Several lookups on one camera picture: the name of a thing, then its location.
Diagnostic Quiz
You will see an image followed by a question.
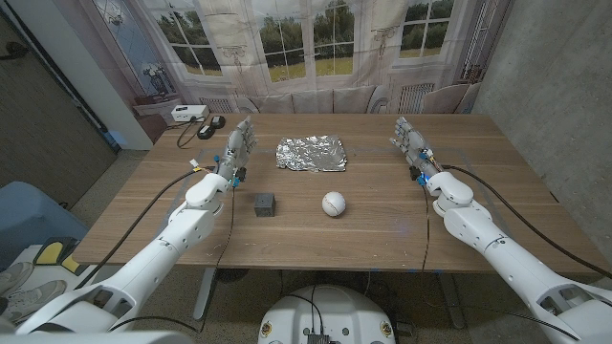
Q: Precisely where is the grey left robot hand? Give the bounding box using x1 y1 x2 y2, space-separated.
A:
214 116 258 182

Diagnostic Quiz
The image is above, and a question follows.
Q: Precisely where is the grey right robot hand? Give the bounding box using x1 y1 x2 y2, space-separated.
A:
388 116 440 179

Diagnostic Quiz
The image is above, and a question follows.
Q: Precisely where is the dark grey cube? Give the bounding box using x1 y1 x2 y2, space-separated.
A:
253 192 277 218

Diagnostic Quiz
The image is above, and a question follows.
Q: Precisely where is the crinkled aluminum foil sheet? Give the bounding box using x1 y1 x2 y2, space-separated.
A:
275 134 349 173

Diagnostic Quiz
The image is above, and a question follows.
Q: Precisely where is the white ball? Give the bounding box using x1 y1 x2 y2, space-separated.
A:
321 191 347 218

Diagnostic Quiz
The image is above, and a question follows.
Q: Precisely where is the printed window backdrop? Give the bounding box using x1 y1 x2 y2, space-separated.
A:
52 0 515 116

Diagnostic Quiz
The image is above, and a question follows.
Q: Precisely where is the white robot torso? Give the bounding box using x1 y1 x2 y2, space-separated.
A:
257 285 397 344

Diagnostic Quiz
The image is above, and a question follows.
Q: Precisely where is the yellow and black pedal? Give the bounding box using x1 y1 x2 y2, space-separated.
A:
32 236 90 277

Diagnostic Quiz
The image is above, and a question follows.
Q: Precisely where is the blue chair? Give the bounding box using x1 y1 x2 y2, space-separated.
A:
0 180 90 271

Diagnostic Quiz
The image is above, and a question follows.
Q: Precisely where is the white floor platform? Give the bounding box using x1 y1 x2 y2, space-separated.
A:
0 244 104 335

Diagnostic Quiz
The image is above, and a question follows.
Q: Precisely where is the grey sneaker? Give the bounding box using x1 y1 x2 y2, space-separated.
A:
0 261 34 297
0 279 68 326

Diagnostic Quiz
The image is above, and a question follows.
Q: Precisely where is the black power strip cable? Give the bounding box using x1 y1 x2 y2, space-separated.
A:
165 116 207 149

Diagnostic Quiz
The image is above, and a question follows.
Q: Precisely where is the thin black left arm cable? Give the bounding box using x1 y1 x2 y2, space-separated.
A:
107 183 238 334

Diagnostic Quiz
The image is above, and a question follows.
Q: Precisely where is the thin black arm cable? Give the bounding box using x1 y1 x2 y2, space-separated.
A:
420 183 432 274
107 183 238 334

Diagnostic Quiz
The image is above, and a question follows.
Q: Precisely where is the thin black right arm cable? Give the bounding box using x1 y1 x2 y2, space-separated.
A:
420 183 432 274

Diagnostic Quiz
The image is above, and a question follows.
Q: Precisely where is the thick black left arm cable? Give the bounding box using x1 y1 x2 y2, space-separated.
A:
74 165 216 290

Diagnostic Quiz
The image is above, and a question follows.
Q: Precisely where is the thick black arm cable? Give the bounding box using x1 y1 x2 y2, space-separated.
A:
74 165 216 290
442 164 612 279

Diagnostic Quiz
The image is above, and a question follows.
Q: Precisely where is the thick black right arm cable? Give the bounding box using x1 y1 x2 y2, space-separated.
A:
442 164 612 279

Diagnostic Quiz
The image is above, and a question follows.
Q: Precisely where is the black door handle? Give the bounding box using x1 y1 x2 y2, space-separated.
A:
0 41 30 62

